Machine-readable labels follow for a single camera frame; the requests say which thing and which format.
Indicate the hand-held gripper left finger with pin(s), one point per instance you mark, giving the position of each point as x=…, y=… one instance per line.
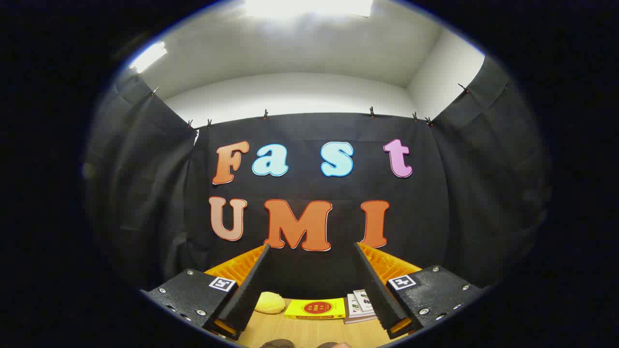
x=249, y=290

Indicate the yellow bun plush toy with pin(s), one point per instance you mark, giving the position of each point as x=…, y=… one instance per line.
x=270, y=303

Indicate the yellow book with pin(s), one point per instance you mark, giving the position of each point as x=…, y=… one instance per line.
x=314, y=308

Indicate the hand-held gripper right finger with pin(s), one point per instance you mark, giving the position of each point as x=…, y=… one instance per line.
x=375, y=290

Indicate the row of small cloth clips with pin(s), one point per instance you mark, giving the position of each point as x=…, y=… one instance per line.
x=371, y=112

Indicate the brown fuzzy shoe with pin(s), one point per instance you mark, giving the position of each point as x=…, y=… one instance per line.
x=275, y=344
x=333, y=345

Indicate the ceiling light panel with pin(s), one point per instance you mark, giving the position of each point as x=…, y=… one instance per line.
x=147, y=57
x=309, y=7

